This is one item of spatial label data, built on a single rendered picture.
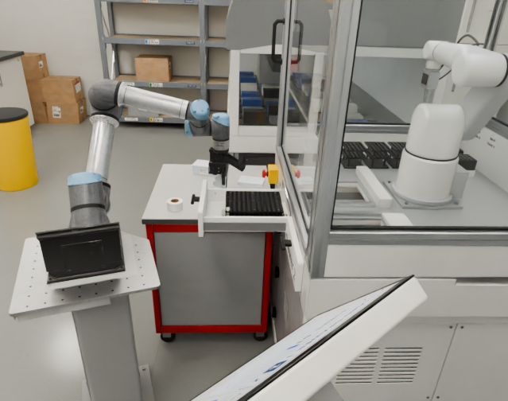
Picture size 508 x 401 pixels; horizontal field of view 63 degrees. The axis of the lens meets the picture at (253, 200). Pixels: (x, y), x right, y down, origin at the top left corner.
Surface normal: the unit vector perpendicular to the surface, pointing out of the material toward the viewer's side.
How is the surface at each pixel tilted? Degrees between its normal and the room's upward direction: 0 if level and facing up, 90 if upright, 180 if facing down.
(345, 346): 40
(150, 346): 0
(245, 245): 90
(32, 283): 0
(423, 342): 90
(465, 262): 90
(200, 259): 90
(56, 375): 0
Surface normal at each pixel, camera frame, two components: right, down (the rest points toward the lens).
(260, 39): 0.04, 0.45
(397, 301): 0.45, -0.45
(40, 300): 0.04, -0.89
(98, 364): 0.34, 0.43
